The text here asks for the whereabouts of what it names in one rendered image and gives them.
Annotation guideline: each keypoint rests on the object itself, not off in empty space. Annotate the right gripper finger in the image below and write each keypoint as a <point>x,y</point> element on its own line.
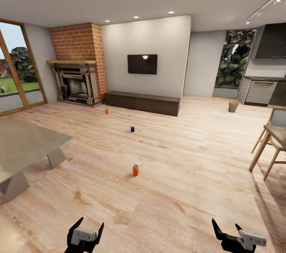
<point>218,232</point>
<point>238,227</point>

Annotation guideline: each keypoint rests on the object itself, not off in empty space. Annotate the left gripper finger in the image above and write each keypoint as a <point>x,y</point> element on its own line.
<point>96,242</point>
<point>77,224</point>

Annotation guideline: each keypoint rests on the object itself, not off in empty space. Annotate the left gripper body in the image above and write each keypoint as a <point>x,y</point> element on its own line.
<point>86,246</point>

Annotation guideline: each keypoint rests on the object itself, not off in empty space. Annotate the trash can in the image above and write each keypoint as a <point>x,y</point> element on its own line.
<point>232,106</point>

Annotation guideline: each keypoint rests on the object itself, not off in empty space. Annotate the coffee table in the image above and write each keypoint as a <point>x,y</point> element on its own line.
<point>22,144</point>

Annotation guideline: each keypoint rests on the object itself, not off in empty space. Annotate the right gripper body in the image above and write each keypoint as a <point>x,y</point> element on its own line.
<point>231,244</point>

